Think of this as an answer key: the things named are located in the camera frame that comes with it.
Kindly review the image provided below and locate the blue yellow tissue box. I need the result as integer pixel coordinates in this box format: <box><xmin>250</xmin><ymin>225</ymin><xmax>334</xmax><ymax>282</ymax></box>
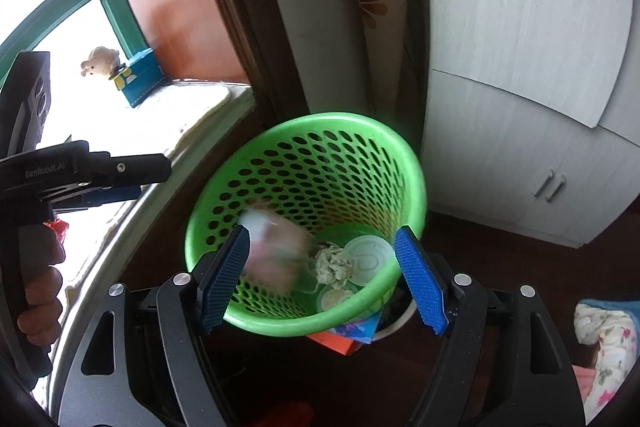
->
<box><xmin>112</xmin><ymin>48</ymin><xmax>168</xmax><ymax>108</ymax></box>

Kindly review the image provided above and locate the green plastic waste basket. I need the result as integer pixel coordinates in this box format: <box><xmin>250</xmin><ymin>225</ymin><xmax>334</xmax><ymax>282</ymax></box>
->
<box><xmin>184</xmin><ymin>113</ymin><xmax>427</xmax><ymax>337</ymax></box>

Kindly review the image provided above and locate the crumpled paper ball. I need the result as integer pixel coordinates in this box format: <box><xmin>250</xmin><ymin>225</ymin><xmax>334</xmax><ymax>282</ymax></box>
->
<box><xmin>314</xmin><ymin>243</ymin><xmax>354</xmax><ymax>289</ymax></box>

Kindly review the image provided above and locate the orange snack wrapper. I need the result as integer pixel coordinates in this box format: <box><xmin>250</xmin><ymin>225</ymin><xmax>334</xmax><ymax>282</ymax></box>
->
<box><xmin>44</xmin><ymin>219</ymin><xmax>70</xmax><ymax>245</ymax></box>

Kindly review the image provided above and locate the floral pink blanket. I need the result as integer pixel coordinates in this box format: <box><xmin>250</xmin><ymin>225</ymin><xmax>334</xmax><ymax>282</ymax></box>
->
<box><xmin>574</xmin><ymin>299</ymin><xmax>639</xmax><ymax>423</ymax></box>

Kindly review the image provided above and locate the white wardrobe cabinet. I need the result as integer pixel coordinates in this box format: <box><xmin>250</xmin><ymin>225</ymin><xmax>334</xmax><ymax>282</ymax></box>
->
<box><xmin>422</xmin><ymin>0</ymin><xmax>639</xmax><ymax>248</ymax></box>

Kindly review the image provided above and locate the white round plastic lid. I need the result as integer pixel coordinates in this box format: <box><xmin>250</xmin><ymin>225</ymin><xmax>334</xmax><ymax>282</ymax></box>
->
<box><xmin>343</xmin><ymin>235</ymin><xmax>394</xmax><ymax>287</ymax></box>

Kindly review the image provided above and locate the person's left hand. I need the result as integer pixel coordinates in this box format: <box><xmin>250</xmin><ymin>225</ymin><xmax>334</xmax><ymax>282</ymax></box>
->
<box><xmin>17</xmin><ymin>225</ymin><xmax>65</xmax><ymax>348</ymax></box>

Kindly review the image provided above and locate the orange blue box under basket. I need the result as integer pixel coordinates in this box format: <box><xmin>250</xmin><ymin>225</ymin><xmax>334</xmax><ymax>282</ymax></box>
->
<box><xmin>308</xmin><ymin>311</ymin><xmax>382</xmax><ymax>357</ymax></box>

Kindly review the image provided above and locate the beige plush toy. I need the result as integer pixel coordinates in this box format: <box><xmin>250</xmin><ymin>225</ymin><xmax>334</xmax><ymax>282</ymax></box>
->
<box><xmin>80</xmin><ymin>46</ymin><xmax>122</xmax><ymax>78</ymax></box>

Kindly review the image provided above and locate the white quilted mattress pad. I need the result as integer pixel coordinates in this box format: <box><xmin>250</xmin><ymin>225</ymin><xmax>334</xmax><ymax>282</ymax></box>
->
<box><xmin>32</xmin><ymin>81</ymin><xmax>256</xmax><ymax>412</ymax></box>

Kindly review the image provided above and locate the large pink snack wrapper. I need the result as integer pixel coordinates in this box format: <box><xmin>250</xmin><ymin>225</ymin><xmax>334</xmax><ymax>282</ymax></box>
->
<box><xmin>239</xmin><ymin>206</ymin><xmax>312</xmax><ymax>295</ymax></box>

